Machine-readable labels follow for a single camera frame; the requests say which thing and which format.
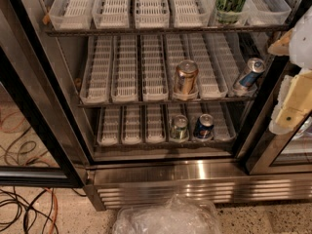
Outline orange extension cable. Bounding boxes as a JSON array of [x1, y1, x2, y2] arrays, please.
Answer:
[[0, 109, 59, 234]]

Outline black floor cables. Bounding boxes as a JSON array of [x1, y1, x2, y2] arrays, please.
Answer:
[[0, 127, 87, 234]]

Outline tall green lime can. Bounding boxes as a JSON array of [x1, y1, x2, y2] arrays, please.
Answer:
[[215, 0, 246, 24]]

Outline green soda can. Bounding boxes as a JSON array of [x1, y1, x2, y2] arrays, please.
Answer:
[[170, 115, 188, 140]]

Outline dark blue soda can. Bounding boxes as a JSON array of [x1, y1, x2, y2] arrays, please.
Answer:
[[193, 114, 214, 140]]

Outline gold copper soda can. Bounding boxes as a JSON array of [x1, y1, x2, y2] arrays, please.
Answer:
[[174, 59, 199, 95]]

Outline blue silver soda can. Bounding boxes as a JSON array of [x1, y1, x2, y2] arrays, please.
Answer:
[[233, 58, 265, 91]]

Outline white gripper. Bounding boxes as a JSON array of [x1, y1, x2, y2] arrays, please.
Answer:
[[268, 7, 312, 135]]

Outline crumpled clear plastic bag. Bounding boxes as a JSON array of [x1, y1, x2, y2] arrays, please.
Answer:
[[112, 194, 222, 234]]

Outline stainless steel fridge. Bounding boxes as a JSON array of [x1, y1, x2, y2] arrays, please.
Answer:
[[13, 0, 312, 212]]

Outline top wire shelf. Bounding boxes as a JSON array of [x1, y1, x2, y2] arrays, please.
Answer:
[[45, 25, 290, 37]]

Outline bottom wire shelf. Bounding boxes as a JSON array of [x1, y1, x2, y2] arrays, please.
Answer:
[[94, 140, 234, 151]]

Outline middle wire shelf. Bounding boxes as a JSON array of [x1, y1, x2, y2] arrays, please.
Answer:
[[78, 97, 255, 108]]

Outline wire shelf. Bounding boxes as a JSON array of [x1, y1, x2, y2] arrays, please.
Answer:
[[45, 25, 290, 37], [78, 97, 255, 108], [94, 140, 234, 151]]

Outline open glass fridge door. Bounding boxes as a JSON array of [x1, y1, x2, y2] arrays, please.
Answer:
[[0, 0, 91, 188]]

